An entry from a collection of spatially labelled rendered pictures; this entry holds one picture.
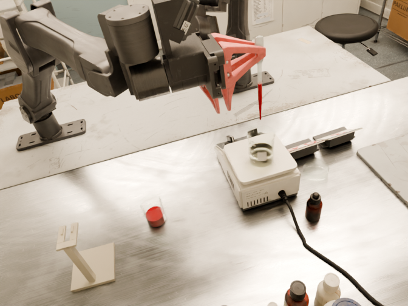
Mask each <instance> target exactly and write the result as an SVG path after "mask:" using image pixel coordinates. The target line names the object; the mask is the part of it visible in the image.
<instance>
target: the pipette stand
mask: <svg viewBox="0 0 408 306"><path fill-rule="evenodd" d="M66 227H67V226H65V225H64V226H60V227H59V231H58V240H57V245H56V251H61V250H64V251H65V253H66V254H67V255H68V256H69V257H70V259H71V260H72V262H73V270H72V283H71V292H76V291H80V290H85V289H87V288H91V287H96V286H98V285H103V284H106V283H109V282H113V281H115V244H114V243H109V244H105V245H102V246H97V247H95V248H90V249H87V250H83V251H78V250H77V249H76V248H75V247H76V246H77V237H78V222H76V223H72V224H71V230H70V240H69V241H66V242H65V237H66Z"/></svg>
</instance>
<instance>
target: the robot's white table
mask: <svg viewBox="0 0 408 306"><path fill-rule="evenodd" d="M263 46H264V47H265V48H266V57H265V58H263V62H262V72H263V71H267V72H268V73H269V74H270V75H271V76H272V77H273V78H274V83H273V84H269V85H266V86H262V116H261V117H265V116H268V115H272V114H276V113H279V112H283V111H287V110H290V109H294V108H297V107H301V106H305V105H307V104H311V103H315V102H318V101H322V100H326V99H329V98H333V97H337V96H340V95H343V94H348V93H350V92H354V91H357V90H361V89H365V88H368V87H372V86H376V85H379V84H383V83H387V82H390V81H391V80H390V79H388V78H387V77H386V76H384V75H383V74H381V73H379V72H378V71H376V70H375V69H373V68H372V67H370V66H369V65H367V64H366V63H364V62H363V61H361V60H360V59H358V58H357V57H355V56H354V55H352V54H351V53H349V52H348V51H346V50H345V49H343V48H342V47H340V46H339V45H337V44H336V43H334V42H333V41H331V40H329V39H328V38H327V37H325V36H324V35H322V34H321V33H319V32H318V31H316V30H315V29H313V28H312V27H310V26H306V27H301V28H298V29H294V30H289V31H286V32H282V33H277V34H274V35H270V36H265V37H263ZM169 88H170V87H169ZM51 93H53V95H54V96H55V98H56V103H57V104H56V109H55V110H54V111H52V112H53V114H54V116H55V118H56V120H57V121H58V123H59V124H64V123H68V122H71V121H76V120H80V119H85V121H86V133H85V134H83V135H79V136H76V137H72V138H68V139H65V140H61V141H56V142H53V143H49V144H45V145H42V146H38V147H35V148H31V149H27V150H24V151H17V149H16V144H17V141H18V137H19V136H20V135H22V134H27V133H30V132H34V131H36V129H35V127H34V126H33V124H30V123H28V122H26V121H25V120H24V119H23V118H22V115H21V112H20V110H19V107H20V105H19V103H18V99H14V100H10V101H6V102H4V104H3V106H2V109H1V112H0V190H3V189H7V188H11V187H14V186H18V185H21V184H24V183H28V182H32V181H35V180H39V179H43V178H46V177H50V176H53V175H57V174H60V173H64V172H67V171H71V170H74V169H78V168H82V167H85V166H89V165H93V164H96V163H100V162H104V161H107V160H111V159H113V158H118V157H122V156H124V155H129V154H133V153H135V152H139V151H144V150H146V149H150V148H154V147H157V146H161V145H165V144H168V143H172V142H175V141H179V140H182V139H186V138H189V137H193V136H196V135H200V134H204V133H207V132H211V131H215V130H218V129H222V128H226V127H228V126H233V125H235V124H239V123H244V122H246V121H250V120H254V119H257V118H259V103H258V89H257V88H255V89H251V90H247V91H244V92H240V93H235V94H233V95H232V102H231V110H230V111H228V110H227V108H226V105H225V101H224V99H223V97H222V98H219V106H220V114H217V112H216V111H215V109H214V107H213V105H212V103H211V102H210V100H209V99H208V97H207V96H206V95H205V94H204V93H203V91H202V90H201V88H199V86H198V87H193V88H191V89H186V90H182V91H179V92H175V93H172V91H171V88H170V94H167V95H163V96H160V97H156V98H151V99H148V100H144V101H139V100H136V97H135V96H134V95H130V92H129V89H128V90H126V91H124V92H123V93H121V94H120V95H118V96H117V97H115V98H114V97H112V96H109V97H105V96H104V95H102V94H100V93H98V92H97V91H95V90H93V89H92V88H90V87H89V86H88V85H87V81H85V82H82V83H78V84H73V85H70V86H66V87H61V88H58V89H54V90H51Z"/></svg>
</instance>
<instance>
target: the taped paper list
mask: <svg viewBox="0 0 408 306"><path fill-rule="evenodd" d="M251 5H252V24H253V25H255V24H260V23H263V22H268V21H273V20H274V16H273V5H274V0H251Z"/></svg>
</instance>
